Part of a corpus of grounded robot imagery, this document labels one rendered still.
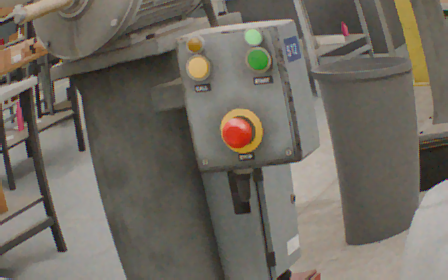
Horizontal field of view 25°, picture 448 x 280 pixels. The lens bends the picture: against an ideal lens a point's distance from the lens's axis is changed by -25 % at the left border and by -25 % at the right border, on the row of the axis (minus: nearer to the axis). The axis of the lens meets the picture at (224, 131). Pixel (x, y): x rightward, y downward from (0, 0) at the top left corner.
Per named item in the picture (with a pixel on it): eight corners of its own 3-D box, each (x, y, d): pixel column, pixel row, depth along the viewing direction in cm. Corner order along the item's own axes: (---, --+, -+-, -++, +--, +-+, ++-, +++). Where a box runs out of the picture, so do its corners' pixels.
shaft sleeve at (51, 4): (69, -13, 183) (75, -1, 183) (58, -2, 185) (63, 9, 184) (25, 4, 167) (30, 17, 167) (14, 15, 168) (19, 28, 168)
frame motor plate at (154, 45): (130, 46, 233) (128, 29, 233) (244, 25, 224) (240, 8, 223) (51, 82, 201) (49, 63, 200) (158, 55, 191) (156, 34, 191)
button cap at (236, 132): (234, 144, 181) (228, 116, 180) (261, 141, 179) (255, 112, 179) (223, 151, 177) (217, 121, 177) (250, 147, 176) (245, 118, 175)
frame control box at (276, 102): (233, 177, 208) (204, 23, 204) (350, 161, 199) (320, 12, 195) (171, 215, 185) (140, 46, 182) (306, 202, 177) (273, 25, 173)
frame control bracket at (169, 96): (164, 108, 198) (160, 83, 198) (279, 93, 191) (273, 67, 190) (153, 113, 195) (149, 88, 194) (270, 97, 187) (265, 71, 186)
